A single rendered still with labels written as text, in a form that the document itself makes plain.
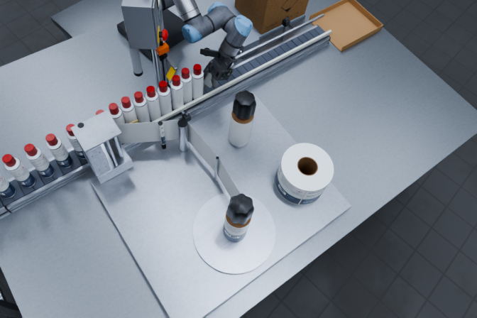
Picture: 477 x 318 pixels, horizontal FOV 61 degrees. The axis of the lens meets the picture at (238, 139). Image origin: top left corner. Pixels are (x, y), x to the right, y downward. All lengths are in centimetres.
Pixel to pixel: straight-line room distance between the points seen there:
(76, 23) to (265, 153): 118
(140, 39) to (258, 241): 83
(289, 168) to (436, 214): 157
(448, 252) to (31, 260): 229
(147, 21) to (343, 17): 130
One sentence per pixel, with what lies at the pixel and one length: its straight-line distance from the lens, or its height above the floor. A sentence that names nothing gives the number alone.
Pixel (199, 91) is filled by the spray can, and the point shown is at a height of 95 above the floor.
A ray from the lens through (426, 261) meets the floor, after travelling 277.
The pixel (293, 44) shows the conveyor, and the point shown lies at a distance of 209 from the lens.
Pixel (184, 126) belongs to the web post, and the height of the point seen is 107.
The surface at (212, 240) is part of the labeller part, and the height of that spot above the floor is 89.
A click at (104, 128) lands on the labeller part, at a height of 114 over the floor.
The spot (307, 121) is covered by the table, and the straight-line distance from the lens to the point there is 188.
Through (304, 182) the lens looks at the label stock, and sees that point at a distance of 151.
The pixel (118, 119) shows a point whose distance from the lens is 161.
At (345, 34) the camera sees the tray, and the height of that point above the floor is 83.
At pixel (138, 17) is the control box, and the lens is 136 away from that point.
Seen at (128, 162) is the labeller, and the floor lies 93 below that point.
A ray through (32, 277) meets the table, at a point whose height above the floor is 83.
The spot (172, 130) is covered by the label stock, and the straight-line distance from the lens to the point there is 160.
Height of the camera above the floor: 236
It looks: 60 degrees down
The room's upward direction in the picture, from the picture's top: 10 degrees clockwise
